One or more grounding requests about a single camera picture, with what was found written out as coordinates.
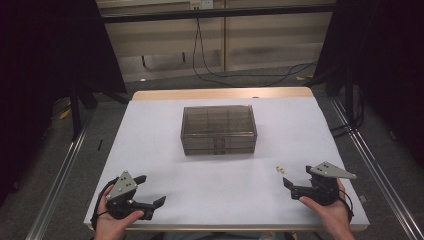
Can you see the black horizontal bar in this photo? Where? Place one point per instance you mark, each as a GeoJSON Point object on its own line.
{"type": "Point", "coordinates": [216, 13]}

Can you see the black curtain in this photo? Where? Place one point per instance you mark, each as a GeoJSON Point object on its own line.
{"type": "Point", "coordinates": [50, 66]}
{"type": "Point", "coordinates": [383, 66]}

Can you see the black metal stand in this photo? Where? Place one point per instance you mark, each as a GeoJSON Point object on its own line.
{"type": "Point", "coordinates": [76, 110]}
{"type": "Point", "coordinates": [348, 100]}

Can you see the smoky transparent drawer box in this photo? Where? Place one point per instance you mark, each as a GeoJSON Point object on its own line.
{"type": "Point", "coordinates": [218, 130]}

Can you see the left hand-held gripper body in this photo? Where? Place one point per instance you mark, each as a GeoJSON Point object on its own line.
{"type": "Point", "coordinates": [121, 188]}

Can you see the yellow floor tape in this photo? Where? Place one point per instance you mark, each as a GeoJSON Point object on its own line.
{"type": "Point", "coordinates": [65, 113]}

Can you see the person's left hand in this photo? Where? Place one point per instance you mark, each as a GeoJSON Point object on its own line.
{"type": "Point", "coordinates": [111, 225]}

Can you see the metal floor rail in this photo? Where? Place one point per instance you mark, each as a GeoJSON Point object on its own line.
{"type": "Point", "coordinates": [56, 186]}
{"type": "Point", "coordinates": [376, 166]}

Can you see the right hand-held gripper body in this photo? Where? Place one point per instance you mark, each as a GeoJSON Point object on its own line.
{"type": "Point", "coordinates": [325, 185]}

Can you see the small beige pieces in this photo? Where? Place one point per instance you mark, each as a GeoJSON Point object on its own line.
{"type": "Point", "coordinates": [280, 170]}

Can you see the person's right hand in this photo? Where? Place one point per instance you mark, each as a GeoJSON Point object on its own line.
{"type": "Point", "coordinates": [330, 216]}

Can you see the white wall socket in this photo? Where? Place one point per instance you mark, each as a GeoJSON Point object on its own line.
{"type": "Point", "coordinates": [201, 4]}

